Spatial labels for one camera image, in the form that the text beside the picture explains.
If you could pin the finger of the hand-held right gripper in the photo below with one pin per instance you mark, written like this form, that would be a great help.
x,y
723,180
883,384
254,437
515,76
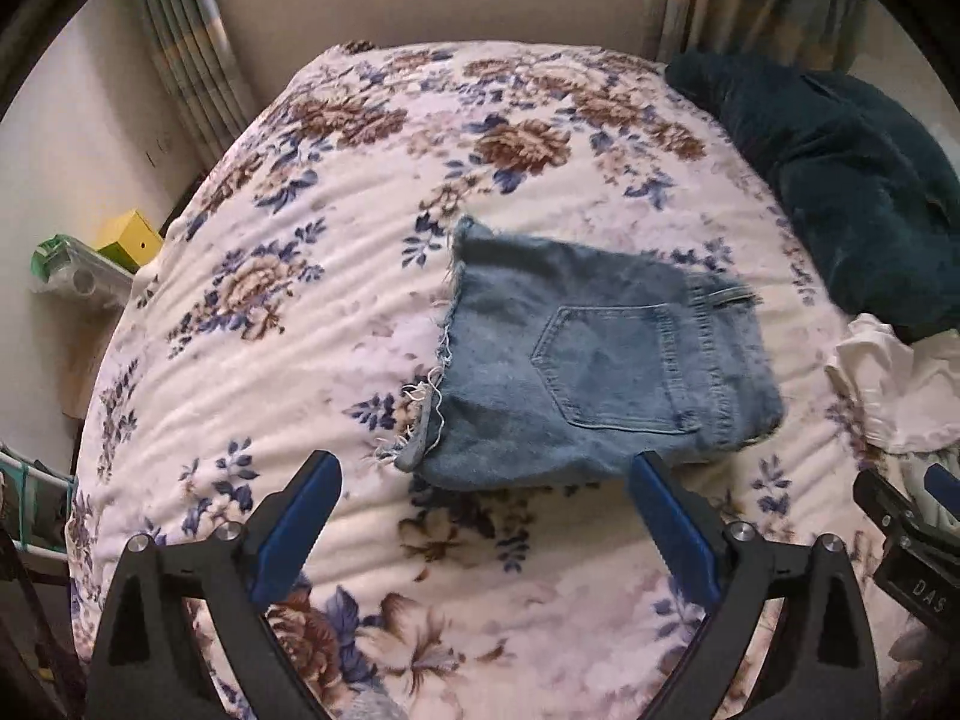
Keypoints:
x,y
889,506

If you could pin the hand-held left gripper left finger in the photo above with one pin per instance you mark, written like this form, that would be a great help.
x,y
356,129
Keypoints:
x,y
294,523

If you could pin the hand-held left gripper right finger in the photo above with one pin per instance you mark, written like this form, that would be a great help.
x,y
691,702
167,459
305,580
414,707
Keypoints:
x,y
670,521

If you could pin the blue denim short pants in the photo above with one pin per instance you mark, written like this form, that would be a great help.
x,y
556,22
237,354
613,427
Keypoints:
x,y
592,367

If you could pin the white cloth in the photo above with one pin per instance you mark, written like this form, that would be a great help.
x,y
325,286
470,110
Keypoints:
x,y
892,390

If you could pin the white metal rack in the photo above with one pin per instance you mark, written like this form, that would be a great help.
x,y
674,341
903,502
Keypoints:
x,y
30,510

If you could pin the floral printed blanket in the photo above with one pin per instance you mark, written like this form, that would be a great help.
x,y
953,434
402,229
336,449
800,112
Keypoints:
x,y
315,255

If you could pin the dark teal plush blanket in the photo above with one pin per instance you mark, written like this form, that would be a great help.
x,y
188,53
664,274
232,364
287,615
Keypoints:
x,y
847,187

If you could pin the yellow box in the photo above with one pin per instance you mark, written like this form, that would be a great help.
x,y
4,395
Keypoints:
x,y
129,238

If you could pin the green and white plastic container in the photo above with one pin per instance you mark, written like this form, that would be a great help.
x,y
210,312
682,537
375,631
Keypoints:
x,y
71,270

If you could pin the striped curtain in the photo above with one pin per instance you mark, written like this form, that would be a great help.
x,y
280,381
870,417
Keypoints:
x,y
757,0
191,67

